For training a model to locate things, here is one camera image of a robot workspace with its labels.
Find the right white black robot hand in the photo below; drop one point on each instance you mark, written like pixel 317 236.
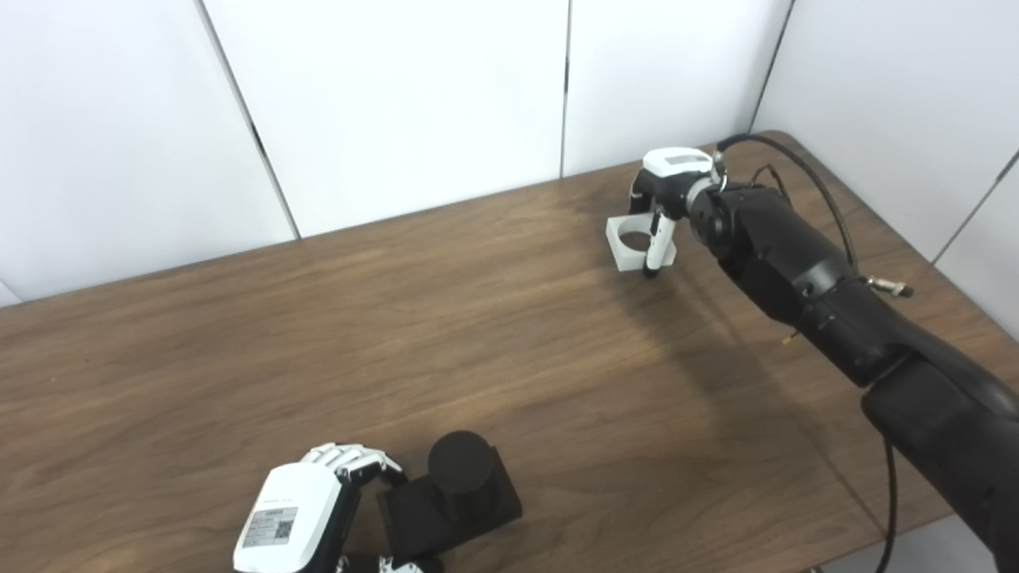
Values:
pixel 675 171

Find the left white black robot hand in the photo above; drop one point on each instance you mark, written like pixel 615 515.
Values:
pixel 290 517

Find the white square piece with hole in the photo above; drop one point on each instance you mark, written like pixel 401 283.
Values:
pixel 629 255

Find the black cylinder peg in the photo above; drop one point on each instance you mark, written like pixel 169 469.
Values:
pixel 462 477

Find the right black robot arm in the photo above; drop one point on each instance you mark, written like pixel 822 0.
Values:
pixel 836 310

